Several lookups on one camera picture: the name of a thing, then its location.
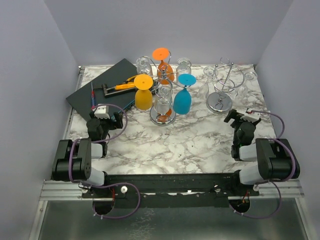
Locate dark blue network switch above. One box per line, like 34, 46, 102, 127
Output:
66, 58, 137, 121

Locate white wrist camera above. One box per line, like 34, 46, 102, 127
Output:
241, 108, 261, 123
89, 105, 110, 120

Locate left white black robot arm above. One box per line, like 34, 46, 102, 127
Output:
51, 112, 124, 198

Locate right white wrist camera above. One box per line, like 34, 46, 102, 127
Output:
241, 108, 261, 123

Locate yellow plastic goblet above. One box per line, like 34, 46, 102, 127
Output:
134, 74, 153, 110

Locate blue plastic goblet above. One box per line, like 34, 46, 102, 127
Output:
173, 73, 197, 115

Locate blue handled screwdriver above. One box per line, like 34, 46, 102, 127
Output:
91, 81, 96, 110

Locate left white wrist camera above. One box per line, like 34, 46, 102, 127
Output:
89, 105, 110, 120

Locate aluminium rail frame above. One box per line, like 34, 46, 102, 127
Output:
31, 65, 312, 240

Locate orange plastic goblet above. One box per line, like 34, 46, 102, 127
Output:
152, 47, 175, 85

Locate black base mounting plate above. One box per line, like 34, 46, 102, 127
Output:
82, 172, 259, 209

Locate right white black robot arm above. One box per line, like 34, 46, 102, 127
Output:
224, 108, 301, 196

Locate chrome wine glass rack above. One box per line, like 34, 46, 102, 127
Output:
134, 47, 196, 127
206, 57, 245, 113

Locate yellow handled pliers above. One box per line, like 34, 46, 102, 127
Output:
123, 75, 137, 84

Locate clear patterned wine glass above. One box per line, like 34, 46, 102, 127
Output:
176, 57, 192, 75

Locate grey metal faucet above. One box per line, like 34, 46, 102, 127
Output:
101, 84, 136, 98

